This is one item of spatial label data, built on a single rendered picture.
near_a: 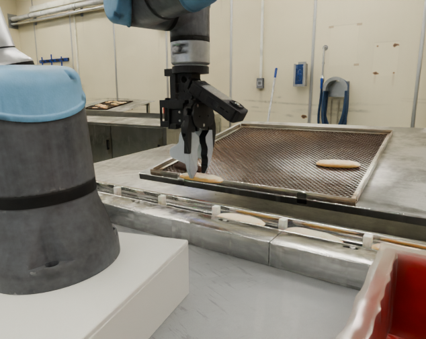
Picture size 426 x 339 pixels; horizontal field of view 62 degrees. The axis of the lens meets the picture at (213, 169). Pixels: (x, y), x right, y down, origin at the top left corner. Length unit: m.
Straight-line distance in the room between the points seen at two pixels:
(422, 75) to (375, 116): 0.59
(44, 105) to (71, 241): 0.14
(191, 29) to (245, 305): 0.46
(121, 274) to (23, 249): 0.10
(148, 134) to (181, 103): 2.91
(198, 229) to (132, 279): 0.25
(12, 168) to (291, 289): 0.38
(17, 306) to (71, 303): 0.05
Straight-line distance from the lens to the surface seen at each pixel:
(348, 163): 0.88
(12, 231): 0.42
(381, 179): 0.83
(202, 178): 0.69
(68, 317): 0.37
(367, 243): 0.61
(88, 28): 6.87
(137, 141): 3.70
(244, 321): 0.46
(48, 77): 0.40
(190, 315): 0.47
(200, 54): 0.68
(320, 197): 0.71
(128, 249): 0.47
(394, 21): 4.37
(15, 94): 0.39
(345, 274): 0.54
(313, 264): 0.55
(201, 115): 0.68
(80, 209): 0.42
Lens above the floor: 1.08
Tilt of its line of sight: 12 degrees down
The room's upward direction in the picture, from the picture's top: straight up
